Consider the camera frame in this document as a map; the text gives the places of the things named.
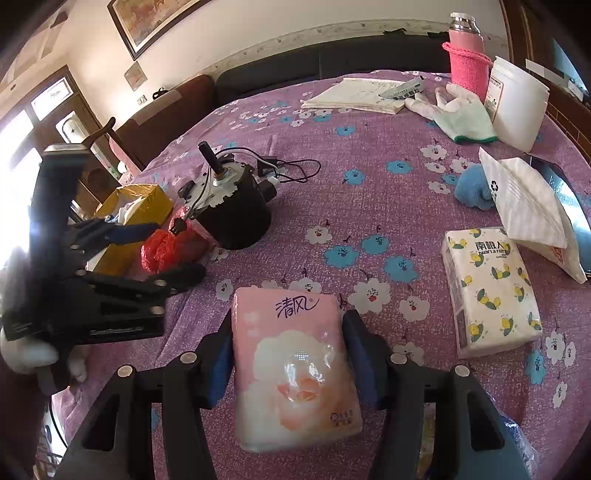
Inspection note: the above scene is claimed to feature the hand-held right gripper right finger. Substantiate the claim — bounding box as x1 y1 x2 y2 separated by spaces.
342 309 532 480

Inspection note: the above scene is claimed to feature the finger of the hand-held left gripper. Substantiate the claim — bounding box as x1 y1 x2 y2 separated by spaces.
74 263 207 302
69 217 160 250

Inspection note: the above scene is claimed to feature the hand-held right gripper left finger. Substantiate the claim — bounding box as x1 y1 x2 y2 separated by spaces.
55 309 236 480

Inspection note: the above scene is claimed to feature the pink tissue pack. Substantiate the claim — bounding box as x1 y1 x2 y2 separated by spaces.
231 286 363 450

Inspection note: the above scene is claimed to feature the lemon print tissue pack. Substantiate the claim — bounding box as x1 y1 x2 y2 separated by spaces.
441 227 543 360

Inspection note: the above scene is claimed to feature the blue tissue pack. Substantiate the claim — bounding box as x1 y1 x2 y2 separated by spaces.
501 415 539 480

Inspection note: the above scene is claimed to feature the striped wipes packet red label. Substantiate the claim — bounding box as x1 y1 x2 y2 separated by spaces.
478 148 588 283

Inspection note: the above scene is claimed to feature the person's left hand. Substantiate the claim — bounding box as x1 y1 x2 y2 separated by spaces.
0 330 88 384

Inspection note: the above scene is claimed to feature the red plastic bag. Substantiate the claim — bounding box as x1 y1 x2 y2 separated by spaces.
141 208 208 275

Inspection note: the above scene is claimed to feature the yellow cardboard box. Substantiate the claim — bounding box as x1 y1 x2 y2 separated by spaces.
85 184 174 278

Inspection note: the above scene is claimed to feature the black electric motor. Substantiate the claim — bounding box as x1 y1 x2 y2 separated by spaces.
178 142 273 250

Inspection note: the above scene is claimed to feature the brown chair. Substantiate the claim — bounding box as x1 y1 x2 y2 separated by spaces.
111 74 218 171

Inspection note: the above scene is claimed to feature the wooden glass door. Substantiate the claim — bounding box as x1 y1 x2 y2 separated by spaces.
0 65 121 259

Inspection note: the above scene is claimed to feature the small framed certificate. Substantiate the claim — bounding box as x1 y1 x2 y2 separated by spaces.
124 62 147 90

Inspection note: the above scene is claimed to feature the blue fluffy cloth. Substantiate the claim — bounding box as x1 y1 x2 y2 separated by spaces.
455 164 497 210

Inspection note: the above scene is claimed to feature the large framed picture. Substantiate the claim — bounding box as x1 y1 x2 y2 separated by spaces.
107 0 218 61

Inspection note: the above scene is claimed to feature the paper booklet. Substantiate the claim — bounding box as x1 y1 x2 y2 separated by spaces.
301 78 411 114

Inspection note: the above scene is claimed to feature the black sofa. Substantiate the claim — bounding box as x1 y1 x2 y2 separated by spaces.
215 32 455 104

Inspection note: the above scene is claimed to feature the black smartphone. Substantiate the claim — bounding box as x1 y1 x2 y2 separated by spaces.
531 154 591 273

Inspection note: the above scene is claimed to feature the white work glove green cuff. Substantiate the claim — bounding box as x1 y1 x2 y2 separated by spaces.
405 83 499 144

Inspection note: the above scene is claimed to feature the silver foil packet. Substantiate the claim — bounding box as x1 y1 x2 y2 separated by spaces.
378 78 426 100

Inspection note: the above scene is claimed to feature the white plastic jar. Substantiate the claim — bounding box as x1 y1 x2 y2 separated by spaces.
482 55 550 153

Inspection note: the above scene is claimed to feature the pink thermos with knitted sleeve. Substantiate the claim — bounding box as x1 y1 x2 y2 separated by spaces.
442 12 491 104

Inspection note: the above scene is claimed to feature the black cable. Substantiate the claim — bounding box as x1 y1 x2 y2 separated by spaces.
217 148 321 185

